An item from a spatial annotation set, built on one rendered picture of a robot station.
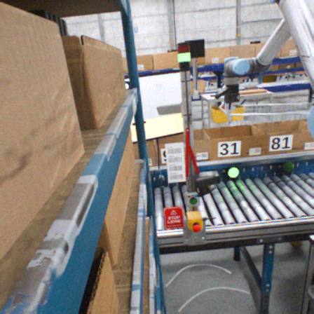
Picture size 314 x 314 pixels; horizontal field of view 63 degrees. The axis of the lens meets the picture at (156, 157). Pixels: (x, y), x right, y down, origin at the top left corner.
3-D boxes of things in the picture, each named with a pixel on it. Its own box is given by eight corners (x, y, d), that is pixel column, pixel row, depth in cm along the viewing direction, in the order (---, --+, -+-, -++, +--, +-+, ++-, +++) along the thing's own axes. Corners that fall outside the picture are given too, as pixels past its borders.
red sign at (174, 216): (165, 229, 133) (162, 208, 128) (165, 228, 134) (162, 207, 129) (195, 226, 133) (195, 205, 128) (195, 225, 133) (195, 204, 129)
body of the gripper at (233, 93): (240, 102, 175) (240, 83, 171) (227, 103, 174) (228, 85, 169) (235, 100, 182) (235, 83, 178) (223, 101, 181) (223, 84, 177)
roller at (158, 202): (155, 237, 140) (157, 230, 138) (153, 192, 188) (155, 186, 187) (164, 239, 140) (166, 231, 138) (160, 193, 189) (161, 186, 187)
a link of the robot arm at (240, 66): (254, 57, 152) (244, 57, 163) (235, 59, 151) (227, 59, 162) (253, 73, 155) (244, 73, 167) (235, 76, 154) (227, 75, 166)
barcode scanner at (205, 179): (223, 193, 121) (219, 173, 117) (198, 199, 121) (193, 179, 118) (219, 186, 127) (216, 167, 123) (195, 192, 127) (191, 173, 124)
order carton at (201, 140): (157, 167, 187) (154, 144, 181) (155, 153, 214) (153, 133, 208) (211, 161, 186) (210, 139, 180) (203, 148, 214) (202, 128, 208)
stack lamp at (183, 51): (179, 62, 105) (177, 45, 103) (177, 62, 110) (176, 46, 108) (190, 60, 105) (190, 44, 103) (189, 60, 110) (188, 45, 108)
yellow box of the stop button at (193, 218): (188, 233, 125) (188, 221, 123) (186, 223, 133) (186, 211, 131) (219, 230, 125) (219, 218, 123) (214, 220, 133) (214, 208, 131)
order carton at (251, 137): (210, 162, 186) (210, 139, 180) (202, 148, 214) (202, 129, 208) (265, 156, 186) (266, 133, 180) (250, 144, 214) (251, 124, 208)
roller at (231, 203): (240, 230, 140) (240, 223, 138) (216, 186, 188) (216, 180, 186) (249, 230, 139) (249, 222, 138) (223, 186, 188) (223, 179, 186)
